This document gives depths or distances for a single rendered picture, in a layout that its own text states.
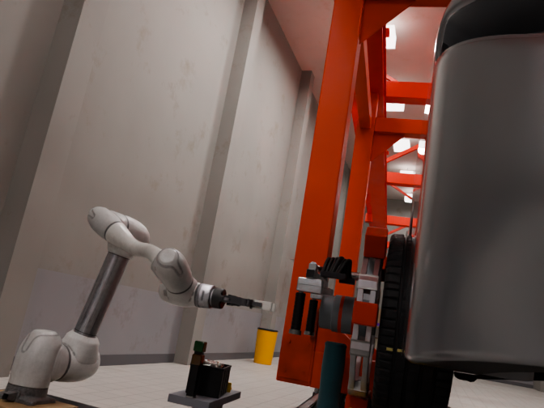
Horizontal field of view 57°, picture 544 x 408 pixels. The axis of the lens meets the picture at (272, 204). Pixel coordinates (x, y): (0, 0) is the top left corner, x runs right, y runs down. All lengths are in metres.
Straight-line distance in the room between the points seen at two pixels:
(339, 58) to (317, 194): 0.76
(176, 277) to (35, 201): 2.95
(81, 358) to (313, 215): 1.24
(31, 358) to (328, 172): 1.55
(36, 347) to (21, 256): 2.37
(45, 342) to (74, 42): 3.25
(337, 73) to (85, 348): 1.82
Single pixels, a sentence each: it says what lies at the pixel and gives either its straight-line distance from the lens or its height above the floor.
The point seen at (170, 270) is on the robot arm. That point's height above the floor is 0.89.
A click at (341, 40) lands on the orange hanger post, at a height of 2.29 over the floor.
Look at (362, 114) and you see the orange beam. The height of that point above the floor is 2.61.
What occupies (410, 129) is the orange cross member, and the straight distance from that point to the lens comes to 4.73.
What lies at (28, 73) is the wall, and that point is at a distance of 4.90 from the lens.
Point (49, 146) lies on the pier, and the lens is 4.70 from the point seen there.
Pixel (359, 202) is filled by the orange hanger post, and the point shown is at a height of 1.91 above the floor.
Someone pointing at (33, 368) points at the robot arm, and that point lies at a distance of 2.28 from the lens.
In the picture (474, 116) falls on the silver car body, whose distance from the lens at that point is 1.09.
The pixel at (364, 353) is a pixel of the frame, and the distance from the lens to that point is 1.72.
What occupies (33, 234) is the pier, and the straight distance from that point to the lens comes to 4.64.
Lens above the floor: 0.78
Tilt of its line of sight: 13 degrees up
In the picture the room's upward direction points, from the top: 10 degrees clockwise
